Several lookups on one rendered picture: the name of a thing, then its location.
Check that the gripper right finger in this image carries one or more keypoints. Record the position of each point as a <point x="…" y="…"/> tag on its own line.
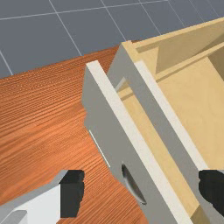
<point x="213" y="189"/>

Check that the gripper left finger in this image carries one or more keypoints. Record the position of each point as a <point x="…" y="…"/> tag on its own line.
<point x="38" y="201"/>

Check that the pale grey cabinet drawer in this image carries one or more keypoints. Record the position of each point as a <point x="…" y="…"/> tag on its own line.
<point x="110" y="128"/>

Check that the pale grey cabinet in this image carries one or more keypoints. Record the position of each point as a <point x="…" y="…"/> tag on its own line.
<point x="192" y="87"/>

